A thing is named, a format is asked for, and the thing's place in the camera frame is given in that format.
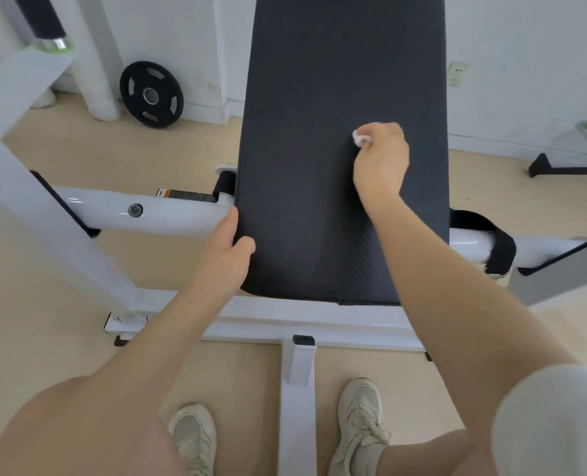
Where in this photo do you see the person's grey white shirt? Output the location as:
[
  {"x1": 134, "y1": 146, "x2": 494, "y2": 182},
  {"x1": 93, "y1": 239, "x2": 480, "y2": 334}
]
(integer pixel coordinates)
[{"x1": 491, "y1": 364, "x2": 587, "y2": 476}]

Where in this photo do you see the white exercise machine black roller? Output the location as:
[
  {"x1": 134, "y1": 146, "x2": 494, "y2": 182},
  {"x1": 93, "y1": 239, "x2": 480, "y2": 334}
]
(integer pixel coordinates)
[{"x1": 0, "y1": 0, "x2": 587, "y2": 476}]

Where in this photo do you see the person's leg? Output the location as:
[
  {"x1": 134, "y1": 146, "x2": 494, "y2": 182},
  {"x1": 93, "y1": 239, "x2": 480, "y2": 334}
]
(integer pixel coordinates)
[
  {"x1": 375, "y1": 428, "x2": 498, "y2": 476},
  {"x1": 0, "y1": 374, "x2": 188, "y2": 476}
]

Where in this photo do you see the person's left forearm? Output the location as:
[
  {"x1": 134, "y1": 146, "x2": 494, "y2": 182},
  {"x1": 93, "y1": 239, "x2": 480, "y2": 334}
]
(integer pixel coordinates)
[{"x1": 50, "y1": 287, "x2": 235, "y2": 407}]

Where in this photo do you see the long black back pad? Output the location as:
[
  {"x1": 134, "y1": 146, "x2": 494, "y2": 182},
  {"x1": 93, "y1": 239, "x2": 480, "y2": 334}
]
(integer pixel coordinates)
[{"x1": 155, "y1": 0, "x2": 451, "y2": 307}]

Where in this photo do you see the person's right forearm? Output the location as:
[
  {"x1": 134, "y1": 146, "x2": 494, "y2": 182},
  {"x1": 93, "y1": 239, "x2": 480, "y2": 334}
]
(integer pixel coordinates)
[{"x1": 368, "y1": 195, "x2": 577, "y2": 452}]

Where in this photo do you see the person's right hand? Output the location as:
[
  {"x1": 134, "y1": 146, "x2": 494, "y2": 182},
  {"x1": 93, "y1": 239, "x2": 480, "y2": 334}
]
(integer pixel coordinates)
[{"x1": 352, "y1": 122, "x2": 411, "y2": 210}]

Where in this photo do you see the white wall socket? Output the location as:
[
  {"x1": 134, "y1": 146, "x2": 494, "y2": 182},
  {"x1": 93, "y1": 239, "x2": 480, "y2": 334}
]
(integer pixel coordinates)
[{"x1": 447, "y1": 62, "x2": 471, "y2": 87}]

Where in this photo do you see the person's left hand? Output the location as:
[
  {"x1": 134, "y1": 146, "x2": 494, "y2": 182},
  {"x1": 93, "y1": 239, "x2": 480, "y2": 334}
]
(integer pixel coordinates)
[{"x1": 189, "y1": 206, "x2": 257, "y2": 304}]

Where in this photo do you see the person's left leg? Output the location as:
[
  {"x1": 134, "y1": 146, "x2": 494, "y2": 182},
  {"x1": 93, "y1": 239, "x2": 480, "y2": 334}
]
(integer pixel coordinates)
[{"x1": 0, "y1": 374, "x2": 188, "y2": 476}]

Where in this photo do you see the person's left beige sneaker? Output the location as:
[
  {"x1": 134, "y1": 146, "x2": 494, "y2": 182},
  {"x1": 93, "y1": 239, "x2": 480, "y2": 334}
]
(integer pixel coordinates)
[{"x1": 168, "y1": 403, "x2": 217, "y2": 476}]

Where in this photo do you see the black weight plate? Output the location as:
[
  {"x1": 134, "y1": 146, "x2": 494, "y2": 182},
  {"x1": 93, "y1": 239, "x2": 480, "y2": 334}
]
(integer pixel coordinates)
[{"x1": 120, "y1": 60, "x2": 185, "y2": 128}]

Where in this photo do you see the person's right beige sneaker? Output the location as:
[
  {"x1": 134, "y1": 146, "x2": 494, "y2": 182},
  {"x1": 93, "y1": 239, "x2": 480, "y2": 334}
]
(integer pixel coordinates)
[{"x1": 329, "y1": 377, "x2": 391, "y2": 476}]

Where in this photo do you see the person's beige sneaker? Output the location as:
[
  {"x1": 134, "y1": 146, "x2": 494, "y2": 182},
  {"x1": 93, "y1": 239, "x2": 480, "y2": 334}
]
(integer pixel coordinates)
[
  {"x1": 329, "y1": 377, "x2": 391, "y2": 476},
  {"x1": 168, "y1": 403, "x2": 217, "y2": 476}
]

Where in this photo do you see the person's right leg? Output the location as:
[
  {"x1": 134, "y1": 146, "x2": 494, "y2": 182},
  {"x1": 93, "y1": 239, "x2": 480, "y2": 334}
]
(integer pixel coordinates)
[{"x1": 375, "y1": 428, "x2": 498, "y2": 476}]

